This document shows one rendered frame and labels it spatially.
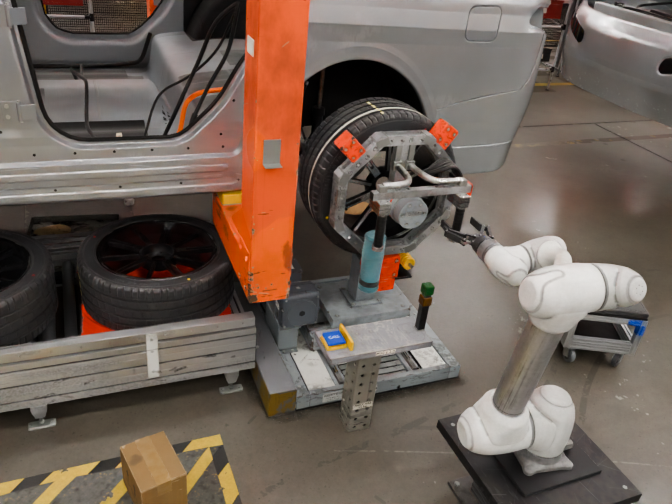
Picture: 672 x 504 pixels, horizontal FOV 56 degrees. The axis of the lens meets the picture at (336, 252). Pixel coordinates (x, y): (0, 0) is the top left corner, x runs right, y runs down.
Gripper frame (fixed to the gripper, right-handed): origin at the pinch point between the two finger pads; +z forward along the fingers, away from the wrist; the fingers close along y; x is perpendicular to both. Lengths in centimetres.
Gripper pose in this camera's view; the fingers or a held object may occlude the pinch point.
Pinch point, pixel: (458, 222)
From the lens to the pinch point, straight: 255.8
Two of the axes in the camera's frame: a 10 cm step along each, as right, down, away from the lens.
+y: 9.3, -1.1, 3.6
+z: -3.6, -5.1, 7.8
